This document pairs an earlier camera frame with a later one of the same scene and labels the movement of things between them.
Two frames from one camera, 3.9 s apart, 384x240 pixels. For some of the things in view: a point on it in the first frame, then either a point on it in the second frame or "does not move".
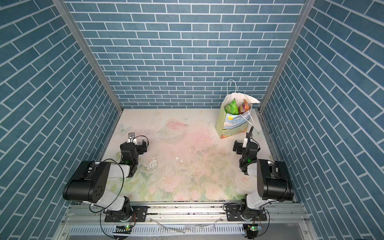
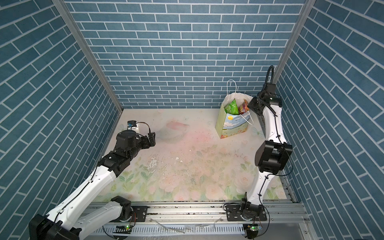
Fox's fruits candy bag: (244, 107) does not move
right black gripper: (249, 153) -> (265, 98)
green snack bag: (232, 108) does not move
